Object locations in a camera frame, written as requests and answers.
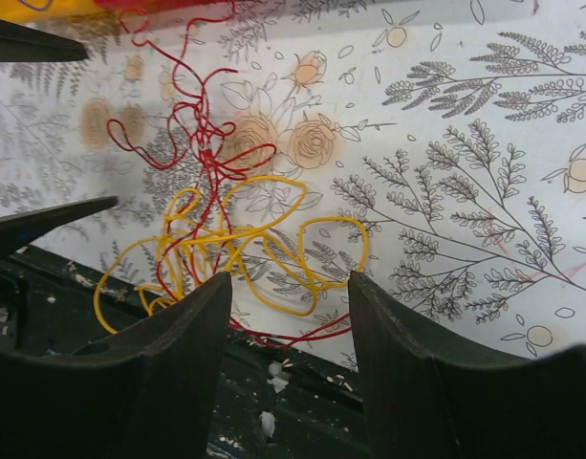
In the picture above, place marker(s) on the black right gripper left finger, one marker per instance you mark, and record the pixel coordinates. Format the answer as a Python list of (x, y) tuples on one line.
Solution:
[(146, 392)]

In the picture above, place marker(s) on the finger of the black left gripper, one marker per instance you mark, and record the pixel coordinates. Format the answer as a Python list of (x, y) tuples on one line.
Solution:
[(23, 44), (19, 230)]

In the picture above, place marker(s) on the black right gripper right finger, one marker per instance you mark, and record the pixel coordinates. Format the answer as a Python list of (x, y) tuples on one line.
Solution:
[(430, 393)]

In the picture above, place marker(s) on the yellow plastic bin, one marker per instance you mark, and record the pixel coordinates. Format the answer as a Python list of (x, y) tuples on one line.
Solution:
[(21, 12)]

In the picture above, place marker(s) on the red plastic bin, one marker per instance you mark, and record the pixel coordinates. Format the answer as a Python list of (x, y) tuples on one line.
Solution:
[(150, 5)]

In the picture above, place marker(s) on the floral table mat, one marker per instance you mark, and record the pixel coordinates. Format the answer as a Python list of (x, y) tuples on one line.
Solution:
[(437, 146)]

